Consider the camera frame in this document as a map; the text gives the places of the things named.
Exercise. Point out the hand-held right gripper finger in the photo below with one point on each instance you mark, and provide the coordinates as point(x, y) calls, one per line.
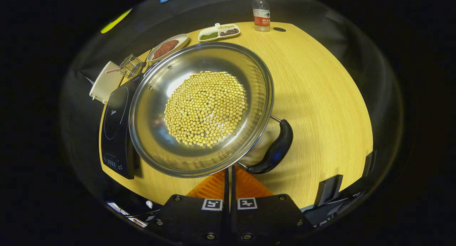
point(226, 210)
point(234, 210)

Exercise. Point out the stainless steel pot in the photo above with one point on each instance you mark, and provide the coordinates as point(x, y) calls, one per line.
point(153, 107)

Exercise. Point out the black induction cooktop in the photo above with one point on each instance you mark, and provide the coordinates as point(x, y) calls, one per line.
point(115, 132)

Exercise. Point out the pile of yellow soybeans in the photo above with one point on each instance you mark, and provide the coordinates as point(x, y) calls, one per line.
point(206, 108)

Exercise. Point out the small brown meat piece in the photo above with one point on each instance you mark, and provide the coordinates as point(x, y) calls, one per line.
point(159, 52)

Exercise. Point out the white toaster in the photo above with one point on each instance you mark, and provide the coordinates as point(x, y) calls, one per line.
point(107, 83)

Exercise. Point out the large brown meat piece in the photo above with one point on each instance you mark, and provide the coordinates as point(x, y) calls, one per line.
point(171, 44)

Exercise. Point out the white divided bean dish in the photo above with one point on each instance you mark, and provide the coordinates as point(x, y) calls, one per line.
point(209, 35)

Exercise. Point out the white round plate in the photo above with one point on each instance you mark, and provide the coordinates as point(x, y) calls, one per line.
point(180, 39)

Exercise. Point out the red checked straw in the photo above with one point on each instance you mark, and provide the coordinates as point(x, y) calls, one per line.
point(112, 70)

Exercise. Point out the black table grommet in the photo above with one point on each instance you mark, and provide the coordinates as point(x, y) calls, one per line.
point(279, 29)

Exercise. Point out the clear plastic water bottle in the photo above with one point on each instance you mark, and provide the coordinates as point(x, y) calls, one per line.
point(261, 16)

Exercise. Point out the black backdrop cloth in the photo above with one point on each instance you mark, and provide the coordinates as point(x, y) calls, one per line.
point(320, 21)

